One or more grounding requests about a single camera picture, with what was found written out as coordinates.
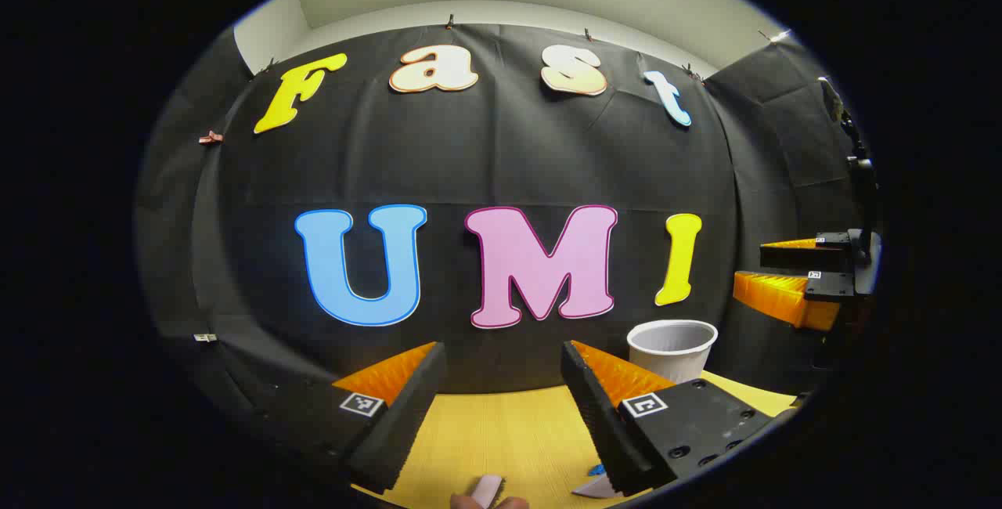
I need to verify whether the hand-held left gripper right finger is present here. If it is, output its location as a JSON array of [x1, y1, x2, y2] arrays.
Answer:
[[560, 340, 777, 497]]

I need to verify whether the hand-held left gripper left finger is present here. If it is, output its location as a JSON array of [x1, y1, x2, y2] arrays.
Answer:
[[258, 341, 449, 496]]

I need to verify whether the grey plastic dustpan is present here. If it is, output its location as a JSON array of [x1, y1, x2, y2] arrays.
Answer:
[[571, 474, 619, 500]]

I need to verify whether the white ribbed garbage bin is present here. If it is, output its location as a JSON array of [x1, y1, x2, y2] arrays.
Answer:
[[626, 319, 719, 384]]

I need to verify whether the small grey broom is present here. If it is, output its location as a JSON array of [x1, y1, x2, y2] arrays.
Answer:
[[470, 475, 506, 508]]

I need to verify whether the yellow wooden desktop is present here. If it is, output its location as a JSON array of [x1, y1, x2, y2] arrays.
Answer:
[[352, 372, 799, 509]]

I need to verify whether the black backdrop cloth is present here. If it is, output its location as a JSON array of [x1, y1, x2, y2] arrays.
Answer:
[[135, 22, 870, 447]]

